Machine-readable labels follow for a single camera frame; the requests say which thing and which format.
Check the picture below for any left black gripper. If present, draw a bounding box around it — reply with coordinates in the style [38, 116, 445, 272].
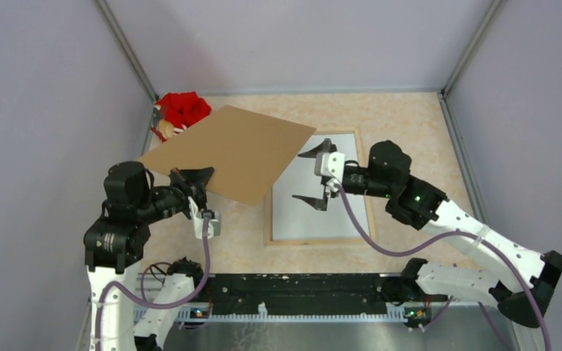
[136, 165, 214, 222]

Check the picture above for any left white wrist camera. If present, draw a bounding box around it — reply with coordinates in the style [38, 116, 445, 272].
[188, 197, 222, 240]

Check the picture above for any wooden picture frame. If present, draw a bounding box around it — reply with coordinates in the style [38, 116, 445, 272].
[263, 127, 378, 247]

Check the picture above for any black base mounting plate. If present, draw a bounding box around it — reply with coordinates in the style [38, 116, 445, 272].
[160, 272, 448, 316]

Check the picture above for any aluminium front rail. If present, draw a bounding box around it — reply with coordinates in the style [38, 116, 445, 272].
[75, 271, 544, 351]

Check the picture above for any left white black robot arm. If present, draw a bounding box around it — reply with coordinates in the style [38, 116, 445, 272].
[83, 161, 220, 350]

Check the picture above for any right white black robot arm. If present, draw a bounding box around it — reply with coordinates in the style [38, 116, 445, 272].
[302, 139, 562, 328]

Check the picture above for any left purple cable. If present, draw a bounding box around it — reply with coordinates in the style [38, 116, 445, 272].
[94, 218, 213, 351]

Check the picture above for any brown frame backing board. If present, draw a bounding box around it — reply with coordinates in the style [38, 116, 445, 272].
[139, 105, 315, 206]

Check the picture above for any red cloth toy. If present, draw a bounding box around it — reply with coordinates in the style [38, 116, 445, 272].
[150, 91, 211, 143]

